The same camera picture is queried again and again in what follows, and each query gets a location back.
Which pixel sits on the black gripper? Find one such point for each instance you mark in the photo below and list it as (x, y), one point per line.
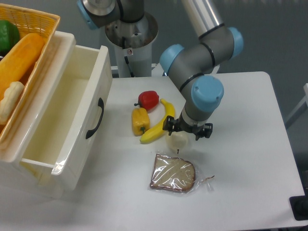
(171, 125)

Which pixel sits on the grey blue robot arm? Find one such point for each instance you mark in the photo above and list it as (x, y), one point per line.
(187, 68)

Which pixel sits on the yellow banana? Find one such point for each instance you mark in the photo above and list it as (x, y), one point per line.
(157, 131)

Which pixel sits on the bagged bread slice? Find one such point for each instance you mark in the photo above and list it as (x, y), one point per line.
(176, 175)

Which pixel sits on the yellow bell pepper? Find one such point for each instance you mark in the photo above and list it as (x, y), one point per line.
(140, 121)

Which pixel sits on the red bell pepper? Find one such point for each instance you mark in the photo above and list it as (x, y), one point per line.
(148, 100)

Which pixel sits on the white plastic drawer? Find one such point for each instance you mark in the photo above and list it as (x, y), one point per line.
(86, 78)

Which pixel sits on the black object at edge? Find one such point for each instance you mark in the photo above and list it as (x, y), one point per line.
(299, 206)

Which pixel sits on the white drawer cabinet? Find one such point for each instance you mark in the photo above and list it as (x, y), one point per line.
(22, 165)

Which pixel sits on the pale bread roll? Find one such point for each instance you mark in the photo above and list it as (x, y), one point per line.
(7, 104)

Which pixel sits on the orange baguette loaf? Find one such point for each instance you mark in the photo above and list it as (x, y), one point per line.
(19, 59)

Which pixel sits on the yellow woven basket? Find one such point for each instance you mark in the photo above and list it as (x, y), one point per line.
(27, 21)

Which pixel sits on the green bell pepper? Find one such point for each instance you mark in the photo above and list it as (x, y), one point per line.
(9, 36)

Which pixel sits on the black drawer handle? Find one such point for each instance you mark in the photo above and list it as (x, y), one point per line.
(96, 117)

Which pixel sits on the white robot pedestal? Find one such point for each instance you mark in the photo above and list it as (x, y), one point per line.
(132, 43)

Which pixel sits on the white frame at right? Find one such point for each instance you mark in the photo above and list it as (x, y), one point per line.
(298, 110)

